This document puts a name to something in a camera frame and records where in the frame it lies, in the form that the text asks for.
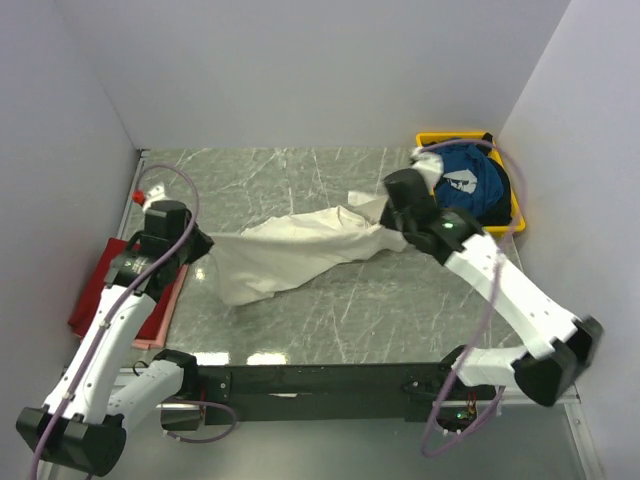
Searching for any pink folded t-shirt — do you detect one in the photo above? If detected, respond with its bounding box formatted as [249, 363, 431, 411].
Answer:
[132, 265, 189, 350]

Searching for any white t-shirt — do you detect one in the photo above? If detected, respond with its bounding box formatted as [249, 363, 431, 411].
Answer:
[209, 190, 407, 306]

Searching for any yellow plastic bin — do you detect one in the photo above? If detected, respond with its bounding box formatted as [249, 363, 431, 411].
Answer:
[415, 131, 526, 236]

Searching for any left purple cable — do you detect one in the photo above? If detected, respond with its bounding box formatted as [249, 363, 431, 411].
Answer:
[27, 163, 238, 480]

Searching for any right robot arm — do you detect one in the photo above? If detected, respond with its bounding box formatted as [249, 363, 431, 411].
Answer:
[383, 168, 604, 407]

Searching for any red folded t-shirt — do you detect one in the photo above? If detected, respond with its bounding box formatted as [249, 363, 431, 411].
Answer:
[67, 237, 186, 342]

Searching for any blue t-shirt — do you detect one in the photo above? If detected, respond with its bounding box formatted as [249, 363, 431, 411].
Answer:
[424, 139, 504, 221]

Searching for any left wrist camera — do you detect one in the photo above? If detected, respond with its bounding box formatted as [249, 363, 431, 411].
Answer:
[132, 183, 167, 211]

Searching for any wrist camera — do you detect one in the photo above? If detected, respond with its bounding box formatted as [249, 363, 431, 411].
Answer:
[410, 147, 444, 193]
[132, 183, 167, 211]

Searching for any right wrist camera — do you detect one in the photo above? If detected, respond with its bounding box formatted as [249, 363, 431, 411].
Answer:
[410, 147, 444, 193]

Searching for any black base beam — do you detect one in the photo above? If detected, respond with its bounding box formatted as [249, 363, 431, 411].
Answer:
[199, 362, 501, 426]

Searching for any aluminium frame rail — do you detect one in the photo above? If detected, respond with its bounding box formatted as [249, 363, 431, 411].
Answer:
[49, 369, 606, 480]

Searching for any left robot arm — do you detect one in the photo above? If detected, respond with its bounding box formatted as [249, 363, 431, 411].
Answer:
[16, 200, 214, 478]

